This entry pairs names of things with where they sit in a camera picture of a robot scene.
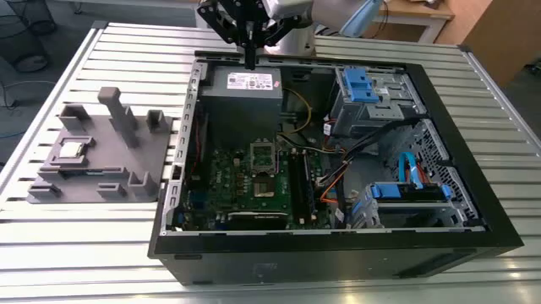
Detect black PC case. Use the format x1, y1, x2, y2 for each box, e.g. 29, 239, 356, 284
145, 49, 525, 288

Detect green motherboard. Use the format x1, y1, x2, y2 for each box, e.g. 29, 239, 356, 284
180, 136, 335, 231

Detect blue flat data wire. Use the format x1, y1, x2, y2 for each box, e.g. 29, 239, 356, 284
398, 151, 423, 191

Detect silver CPU green edge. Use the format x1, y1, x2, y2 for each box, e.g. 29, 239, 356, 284
57, 141, 85, 158

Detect metal optical drive cage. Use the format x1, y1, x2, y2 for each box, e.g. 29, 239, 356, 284
328, 66, 427, 137

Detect wooden desk white legs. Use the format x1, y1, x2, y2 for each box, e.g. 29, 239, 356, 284
367, 0, 457, 45

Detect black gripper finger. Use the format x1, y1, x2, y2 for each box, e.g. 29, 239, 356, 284
249, 15, 303, 70
196, 1, 251, 70

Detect yellow wire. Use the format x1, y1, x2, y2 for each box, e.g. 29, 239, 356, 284
282, 87, 312, 136

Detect CPU socket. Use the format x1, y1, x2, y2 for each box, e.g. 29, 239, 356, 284
252, 175, 276, 198

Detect metal socket cover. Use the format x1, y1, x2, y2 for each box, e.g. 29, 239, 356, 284
248, 138, 280, 175

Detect orange wire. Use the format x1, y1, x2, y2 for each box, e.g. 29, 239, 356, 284
319, 172, 351, 203

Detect blue plastic drive latch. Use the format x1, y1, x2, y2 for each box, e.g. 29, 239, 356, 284
344, 68, 380, 103

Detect wooden cabinet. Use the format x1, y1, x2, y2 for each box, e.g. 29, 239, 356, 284
434, 0, 541, 89

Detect black cable bundle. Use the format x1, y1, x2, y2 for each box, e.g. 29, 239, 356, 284
314, 117, 423, 187

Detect metal disk bay cage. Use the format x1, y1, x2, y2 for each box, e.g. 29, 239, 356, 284
346, 182, 482, 229

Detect blue expansion slot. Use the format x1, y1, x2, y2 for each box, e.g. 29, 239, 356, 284
187, 192, 208, 212

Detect black mesh waste bin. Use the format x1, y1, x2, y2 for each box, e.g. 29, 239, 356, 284
26, 12, 58, 35
0, 12, 49, 73

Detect grey plastic parts rack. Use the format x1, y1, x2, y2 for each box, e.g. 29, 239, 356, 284
25, 87, 179, 203

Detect black RAM slot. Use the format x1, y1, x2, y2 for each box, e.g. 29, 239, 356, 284
298, 149, 318, 222
288, 149, 306, 224

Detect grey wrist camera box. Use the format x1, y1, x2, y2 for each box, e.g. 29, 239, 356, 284
259, 0, 314, 22

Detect black graphics card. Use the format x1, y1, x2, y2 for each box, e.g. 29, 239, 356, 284
227, 211, 288, 231

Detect grey power supply unit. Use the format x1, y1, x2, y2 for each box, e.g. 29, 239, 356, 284
196, 65, 284, 146

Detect hard disk in blue carrier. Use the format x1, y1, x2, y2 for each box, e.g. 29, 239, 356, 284
370, 182, 451, 203

